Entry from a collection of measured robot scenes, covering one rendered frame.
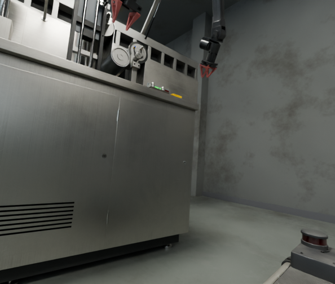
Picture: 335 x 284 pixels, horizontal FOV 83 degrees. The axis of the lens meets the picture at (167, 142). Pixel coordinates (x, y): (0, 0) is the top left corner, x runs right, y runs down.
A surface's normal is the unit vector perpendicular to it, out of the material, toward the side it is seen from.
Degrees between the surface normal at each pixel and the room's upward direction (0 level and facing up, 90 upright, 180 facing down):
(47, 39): 90
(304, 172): 90
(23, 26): 90
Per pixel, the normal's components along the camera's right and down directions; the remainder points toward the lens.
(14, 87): 0.59, -0.05
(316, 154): -0.72, -0.13
